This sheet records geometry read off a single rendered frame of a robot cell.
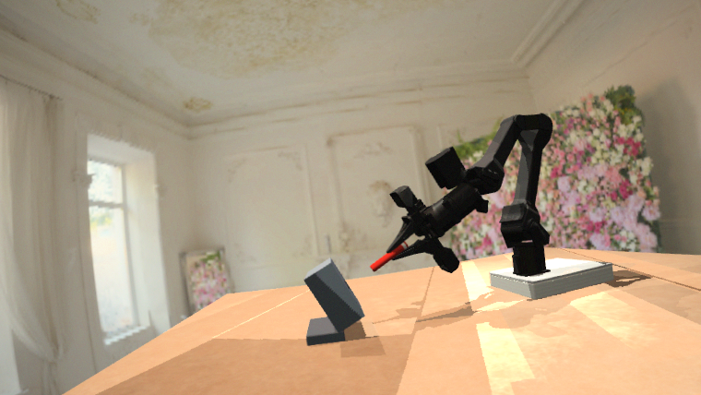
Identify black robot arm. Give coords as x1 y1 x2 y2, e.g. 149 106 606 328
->
425 113 552 277

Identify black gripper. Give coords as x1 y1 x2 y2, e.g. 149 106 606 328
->
386 186 463 273

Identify red peg with white band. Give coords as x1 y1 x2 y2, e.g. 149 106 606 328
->
370 242 408 272

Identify grey sloped panel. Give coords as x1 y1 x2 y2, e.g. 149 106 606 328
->
303 257 365 346

